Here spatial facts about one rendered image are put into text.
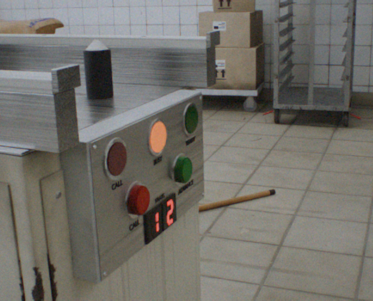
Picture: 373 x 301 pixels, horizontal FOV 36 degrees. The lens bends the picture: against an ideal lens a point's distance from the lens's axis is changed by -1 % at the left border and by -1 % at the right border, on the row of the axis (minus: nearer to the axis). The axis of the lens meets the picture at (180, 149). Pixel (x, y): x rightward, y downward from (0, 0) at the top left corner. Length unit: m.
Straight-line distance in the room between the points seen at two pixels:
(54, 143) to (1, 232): 0.10
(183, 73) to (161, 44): 0.05
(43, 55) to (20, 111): 0.36
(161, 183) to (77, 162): 0.14
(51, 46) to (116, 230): 0.35
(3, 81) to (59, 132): 0.06
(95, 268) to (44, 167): 0.11
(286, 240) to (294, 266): 0.20
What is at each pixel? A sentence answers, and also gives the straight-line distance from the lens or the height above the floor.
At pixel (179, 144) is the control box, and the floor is 0.79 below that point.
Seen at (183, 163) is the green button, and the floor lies 0.77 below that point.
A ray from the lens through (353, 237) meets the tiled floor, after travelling 2.31.
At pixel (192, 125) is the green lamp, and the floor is 0.81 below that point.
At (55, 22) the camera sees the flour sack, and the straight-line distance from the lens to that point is 4.74.
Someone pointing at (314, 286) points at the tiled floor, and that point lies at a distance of 1.95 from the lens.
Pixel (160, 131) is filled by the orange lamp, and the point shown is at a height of 0.82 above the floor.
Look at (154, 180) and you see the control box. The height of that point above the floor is 0.77.
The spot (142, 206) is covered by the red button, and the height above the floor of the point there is 0.76.
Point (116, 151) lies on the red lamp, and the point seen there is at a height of 0.82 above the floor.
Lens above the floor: 0.97
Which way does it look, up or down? 17 degrees down
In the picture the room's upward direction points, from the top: 2 degrees counter-clockwise
